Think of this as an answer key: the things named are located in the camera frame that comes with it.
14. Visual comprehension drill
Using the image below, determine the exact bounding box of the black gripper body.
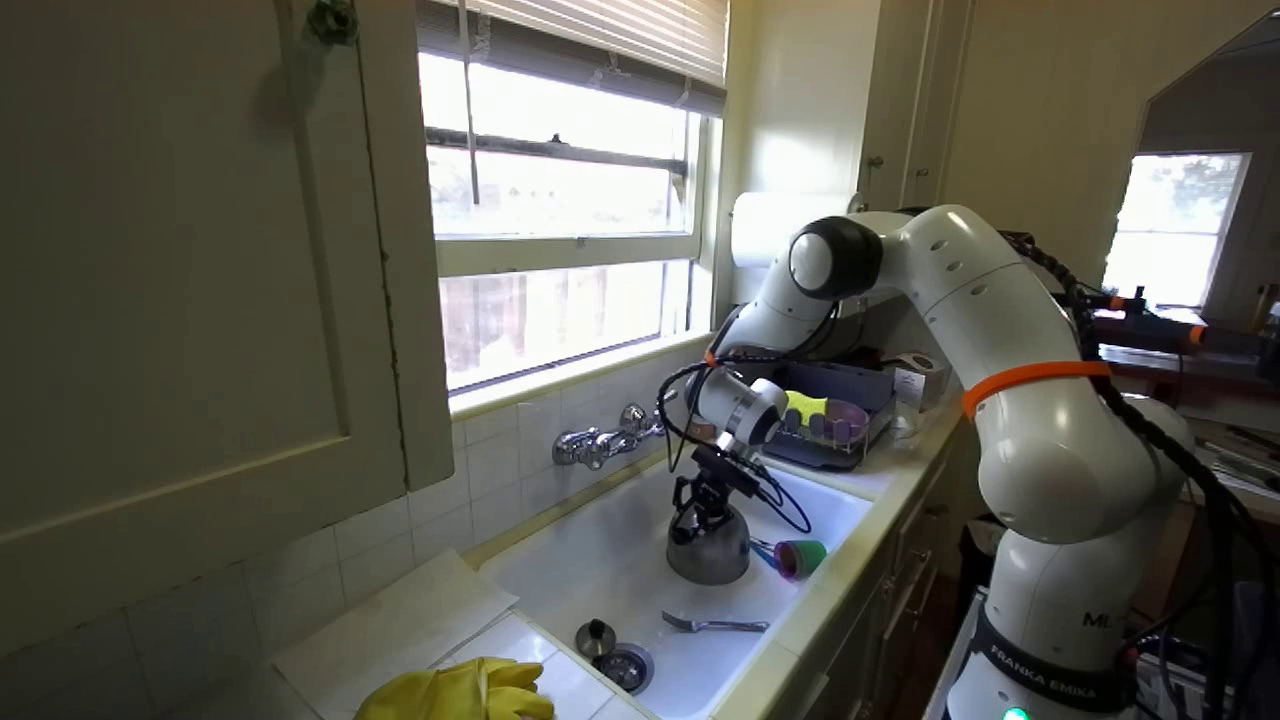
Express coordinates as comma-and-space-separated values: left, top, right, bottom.
674, 448, 739, 525

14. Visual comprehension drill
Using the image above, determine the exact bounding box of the metal kettle with black handle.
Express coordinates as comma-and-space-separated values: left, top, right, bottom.
663, 506, 749, 584

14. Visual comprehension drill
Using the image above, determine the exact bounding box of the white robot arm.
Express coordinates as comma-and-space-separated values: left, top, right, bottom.
690, 206, 1201, 720

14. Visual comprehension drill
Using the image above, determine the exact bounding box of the green and purple cup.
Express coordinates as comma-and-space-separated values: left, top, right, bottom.
778, 541, 828, 580

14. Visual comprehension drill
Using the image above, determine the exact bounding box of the metal spoon in sink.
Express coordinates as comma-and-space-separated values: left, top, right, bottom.
661, 613, 768, 633

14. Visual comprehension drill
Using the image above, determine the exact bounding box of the yellow sponge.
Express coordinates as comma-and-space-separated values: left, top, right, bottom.
783, 390, 828, 427

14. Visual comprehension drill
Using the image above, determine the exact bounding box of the dark dish drying rack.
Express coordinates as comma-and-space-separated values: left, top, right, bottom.
763, 364, 898, 473

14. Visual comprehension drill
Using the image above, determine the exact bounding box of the purple plate in rack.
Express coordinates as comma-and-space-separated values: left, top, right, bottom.
828, 402, 872, 443

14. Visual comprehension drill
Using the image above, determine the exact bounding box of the small metal cup near drain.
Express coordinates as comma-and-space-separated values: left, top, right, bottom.
577, 621, 616, 660

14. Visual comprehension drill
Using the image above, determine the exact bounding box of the white paper towel roll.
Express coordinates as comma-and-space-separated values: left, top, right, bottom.
730, 194, 843, 303

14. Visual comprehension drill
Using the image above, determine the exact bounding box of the yellow rubber glove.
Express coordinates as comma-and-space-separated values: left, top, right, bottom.
357, 658, 557, 720

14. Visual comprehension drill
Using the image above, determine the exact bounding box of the window blind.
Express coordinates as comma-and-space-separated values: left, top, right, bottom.
415, 0, 734, 112

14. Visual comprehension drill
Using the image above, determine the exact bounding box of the cream cabinet door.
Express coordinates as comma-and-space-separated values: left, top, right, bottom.
0, 0, 454, 658

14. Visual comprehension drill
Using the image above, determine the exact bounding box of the chrome wall faucet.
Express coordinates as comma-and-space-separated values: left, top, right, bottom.
551, 406, 663, 468

